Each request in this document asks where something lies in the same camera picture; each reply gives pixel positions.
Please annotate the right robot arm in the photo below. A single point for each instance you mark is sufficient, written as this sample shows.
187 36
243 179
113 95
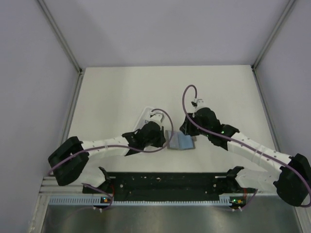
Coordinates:
287 176

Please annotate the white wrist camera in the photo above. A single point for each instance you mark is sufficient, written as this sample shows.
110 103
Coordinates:
156 117
198 103

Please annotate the white slotted cable duct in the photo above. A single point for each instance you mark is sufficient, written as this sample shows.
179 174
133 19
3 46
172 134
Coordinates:
102 201

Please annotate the left aluminium frame post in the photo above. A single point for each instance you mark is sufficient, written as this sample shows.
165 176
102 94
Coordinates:
59 35

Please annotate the white plastic basket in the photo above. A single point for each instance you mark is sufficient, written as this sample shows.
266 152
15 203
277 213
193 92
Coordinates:
143 118

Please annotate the aluminium frame post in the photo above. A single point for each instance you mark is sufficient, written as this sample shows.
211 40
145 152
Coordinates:
59 35
274 33

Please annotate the grey card holder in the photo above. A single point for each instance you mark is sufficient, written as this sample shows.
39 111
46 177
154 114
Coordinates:
179 141

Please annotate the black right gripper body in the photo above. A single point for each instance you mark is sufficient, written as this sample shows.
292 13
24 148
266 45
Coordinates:
191 130

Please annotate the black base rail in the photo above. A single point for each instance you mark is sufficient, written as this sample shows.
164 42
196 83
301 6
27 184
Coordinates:
171 186

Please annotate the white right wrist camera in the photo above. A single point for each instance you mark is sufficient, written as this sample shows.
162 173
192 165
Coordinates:
198 103

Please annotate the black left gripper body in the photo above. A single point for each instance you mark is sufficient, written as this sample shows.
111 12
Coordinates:
157 141

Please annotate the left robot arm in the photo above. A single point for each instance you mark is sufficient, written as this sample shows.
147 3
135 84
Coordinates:
83 161

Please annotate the right aluminium frame post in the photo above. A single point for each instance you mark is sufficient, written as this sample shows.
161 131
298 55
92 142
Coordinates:
274 33

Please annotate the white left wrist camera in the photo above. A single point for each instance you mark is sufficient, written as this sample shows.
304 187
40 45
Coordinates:
156 117

